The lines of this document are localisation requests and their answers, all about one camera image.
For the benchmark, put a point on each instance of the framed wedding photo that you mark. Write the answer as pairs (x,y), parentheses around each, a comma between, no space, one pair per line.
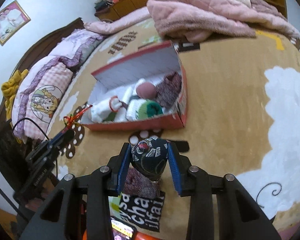
(12,18)

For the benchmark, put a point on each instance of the red cardboard shoe box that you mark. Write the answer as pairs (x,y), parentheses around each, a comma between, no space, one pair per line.
(151,63)

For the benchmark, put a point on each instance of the smartphone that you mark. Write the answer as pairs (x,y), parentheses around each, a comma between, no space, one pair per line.
(122,230)

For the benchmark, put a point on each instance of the white sock bundle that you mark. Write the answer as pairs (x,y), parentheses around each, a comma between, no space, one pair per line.
(100,110)

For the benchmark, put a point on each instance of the pink sock ball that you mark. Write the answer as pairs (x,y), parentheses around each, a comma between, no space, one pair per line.
(146,90)

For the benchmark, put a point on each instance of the pink quilted blanket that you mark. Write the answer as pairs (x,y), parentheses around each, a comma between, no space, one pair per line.
(196,20)

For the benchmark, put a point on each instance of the maroon knit glove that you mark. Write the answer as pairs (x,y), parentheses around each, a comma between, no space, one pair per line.
(168,90)
(137,184)

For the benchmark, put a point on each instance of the yellow knit garment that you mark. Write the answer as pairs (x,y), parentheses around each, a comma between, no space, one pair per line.
(9,90)

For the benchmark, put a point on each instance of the pink checked cartoon pillow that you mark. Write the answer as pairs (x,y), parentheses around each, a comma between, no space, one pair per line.
(38,97)

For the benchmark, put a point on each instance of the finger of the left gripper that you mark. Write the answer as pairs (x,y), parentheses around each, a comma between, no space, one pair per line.
(62,138)

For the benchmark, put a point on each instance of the purple ruffled pillow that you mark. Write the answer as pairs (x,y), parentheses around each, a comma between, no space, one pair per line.
(71,48)

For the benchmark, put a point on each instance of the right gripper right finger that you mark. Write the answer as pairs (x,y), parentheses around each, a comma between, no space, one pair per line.
(217,198)

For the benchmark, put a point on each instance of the clothes pile on cabinet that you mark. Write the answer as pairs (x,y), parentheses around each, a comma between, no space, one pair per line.
(103,4)

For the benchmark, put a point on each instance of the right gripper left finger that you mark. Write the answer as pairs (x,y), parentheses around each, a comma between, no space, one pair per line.
(59,217)

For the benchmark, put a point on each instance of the wooden headboard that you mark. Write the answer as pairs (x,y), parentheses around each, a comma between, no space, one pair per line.
(39,50)

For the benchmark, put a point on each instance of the long pink bolster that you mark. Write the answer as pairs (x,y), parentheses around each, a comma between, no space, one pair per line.
(105,28)

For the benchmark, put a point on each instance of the dark patterned sock ball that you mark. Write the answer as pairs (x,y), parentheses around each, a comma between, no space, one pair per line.
(149,157)

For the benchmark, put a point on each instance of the green white sock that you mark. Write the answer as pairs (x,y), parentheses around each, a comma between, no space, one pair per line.
(110,117)
(140,109)

